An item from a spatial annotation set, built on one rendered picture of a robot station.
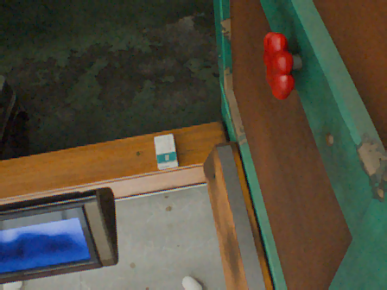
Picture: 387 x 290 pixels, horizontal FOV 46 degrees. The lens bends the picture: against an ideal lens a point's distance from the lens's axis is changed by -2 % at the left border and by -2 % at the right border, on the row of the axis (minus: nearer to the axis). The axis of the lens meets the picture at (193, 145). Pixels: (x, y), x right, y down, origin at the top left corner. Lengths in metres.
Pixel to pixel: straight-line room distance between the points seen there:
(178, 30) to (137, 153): 1.45
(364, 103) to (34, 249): 0.32
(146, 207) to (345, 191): 0.59
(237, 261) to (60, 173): 0.39
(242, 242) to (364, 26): 0.45
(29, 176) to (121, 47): 1.41
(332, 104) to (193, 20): 2.06
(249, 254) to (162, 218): 0.22
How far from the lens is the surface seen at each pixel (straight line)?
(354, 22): 0.24
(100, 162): 0.86
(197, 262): 0.76
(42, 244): 0.44
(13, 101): 1.80
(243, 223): 0.65
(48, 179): 0.87
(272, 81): 0.29
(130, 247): 0.79
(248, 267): 0.63
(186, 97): 1.94
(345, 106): 0.24
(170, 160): 0.80
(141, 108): 1.93
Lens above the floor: 1.45
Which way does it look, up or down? 54 degrees down
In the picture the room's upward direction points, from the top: 9 degrees counter-clockwise
